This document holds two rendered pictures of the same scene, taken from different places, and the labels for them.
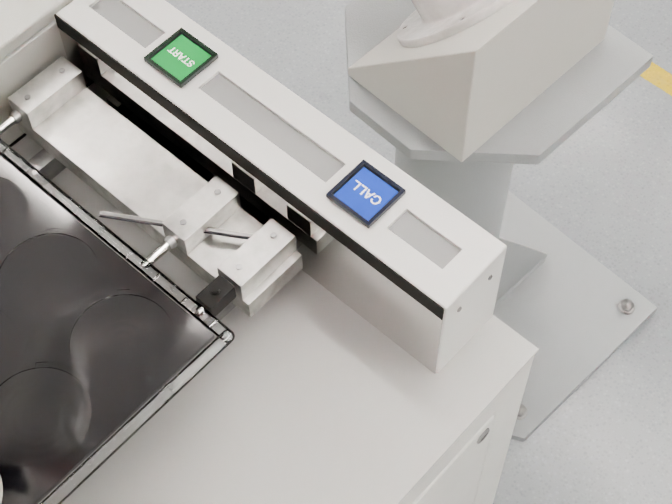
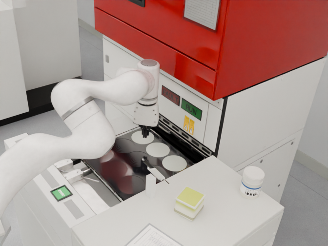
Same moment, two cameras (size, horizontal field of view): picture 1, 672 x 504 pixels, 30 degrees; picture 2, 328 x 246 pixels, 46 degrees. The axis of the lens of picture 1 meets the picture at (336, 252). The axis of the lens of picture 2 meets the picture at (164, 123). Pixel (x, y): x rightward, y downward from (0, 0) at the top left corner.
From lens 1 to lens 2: 185 cm
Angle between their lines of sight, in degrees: 87
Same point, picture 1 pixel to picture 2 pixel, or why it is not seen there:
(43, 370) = (119, 152)
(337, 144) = not seen: hidden behind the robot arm
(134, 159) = (85, 197)
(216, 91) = (55, 184)
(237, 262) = (67, 161)
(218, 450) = not seen: hidden behind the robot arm
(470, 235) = (10, 143)
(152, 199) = (83, 187)
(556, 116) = not seen: outside the picture
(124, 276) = (96, 166)
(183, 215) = (76, 173)
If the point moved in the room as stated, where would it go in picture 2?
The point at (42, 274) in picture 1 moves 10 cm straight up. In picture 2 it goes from (116, 169) to (116, 149)
